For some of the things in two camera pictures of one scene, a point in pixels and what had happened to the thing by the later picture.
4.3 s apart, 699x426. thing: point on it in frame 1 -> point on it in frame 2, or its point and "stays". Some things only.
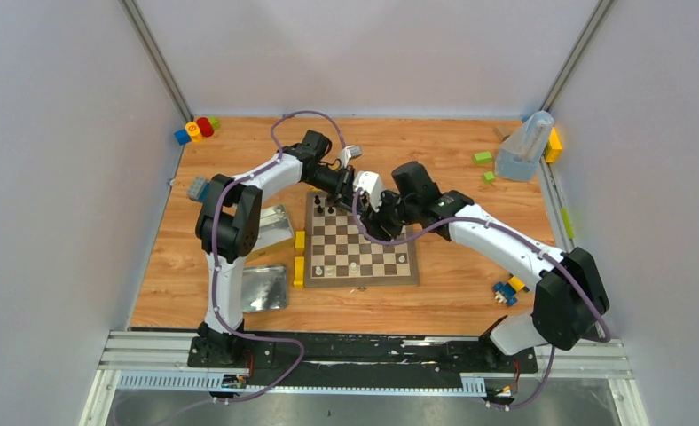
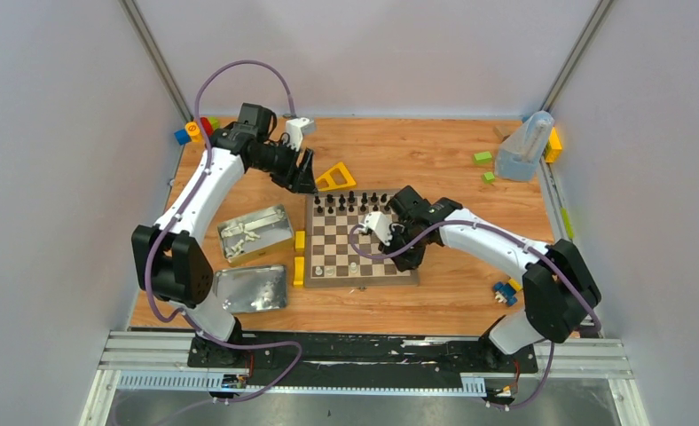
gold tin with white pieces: x=275 y=234 stays
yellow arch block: x=299 y=272 stays
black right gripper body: x=392 y=216 -> x=402 y=239
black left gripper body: x=338 y=189 -> x=294 y=170
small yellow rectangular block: x=300 y=240 stays
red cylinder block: x=205 y=127 stays
